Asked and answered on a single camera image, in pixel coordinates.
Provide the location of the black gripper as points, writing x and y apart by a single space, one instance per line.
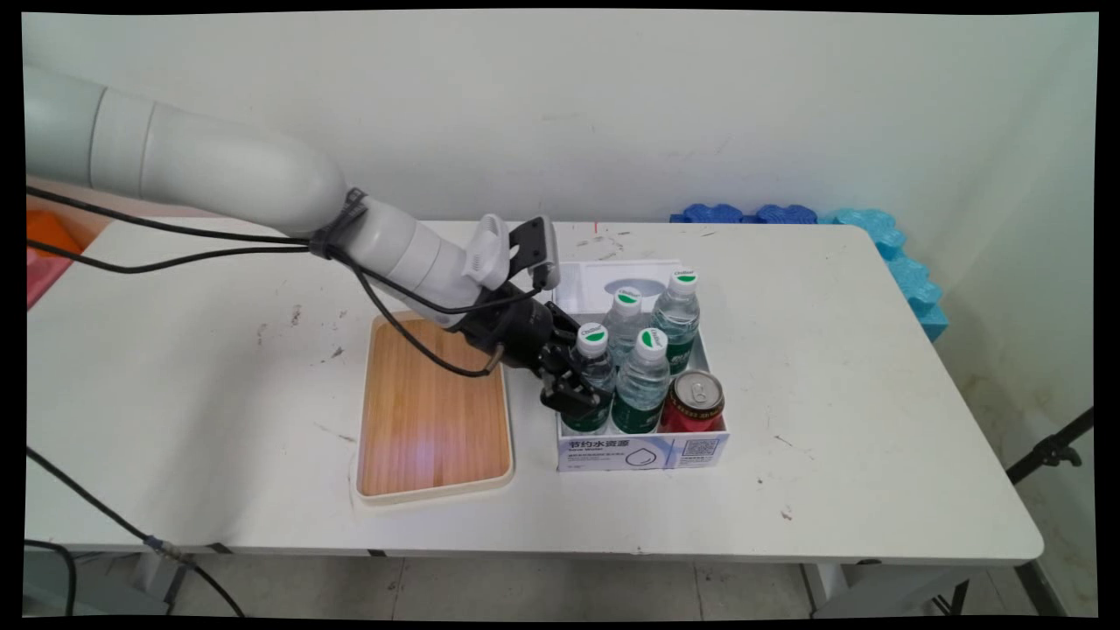
512 328

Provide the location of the green label water bottle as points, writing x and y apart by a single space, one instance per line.
597 364
641 385
678 315
625 319

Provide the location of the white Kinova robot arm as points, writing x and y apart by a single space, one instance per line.
219 166

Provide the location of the teal printed white organizer box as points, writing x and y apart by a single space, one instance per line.
612 452

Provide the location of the red soda can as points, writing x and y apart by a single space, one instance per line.
696 402

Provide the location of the wooden tray with cream rim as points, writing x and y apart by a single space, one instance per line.
433 411

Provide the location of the dark blue foam block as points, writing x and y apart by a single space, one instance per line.
786 213
713 213

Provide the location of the light blue foam block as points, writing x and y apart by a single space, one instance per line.
933 322
866 227
912 280

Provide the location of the white table leg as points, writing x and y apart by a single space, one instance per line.
827 584
156 573

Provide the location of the black tripod leg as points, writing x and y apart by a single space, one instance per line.
1050 451

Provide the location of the pink plastic object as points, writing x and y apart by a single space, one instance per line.
42 273

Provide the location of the orange plastic object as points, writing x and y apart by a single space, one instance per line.
48 232

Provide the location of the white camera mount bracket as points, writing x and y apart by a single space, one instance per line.
486 254

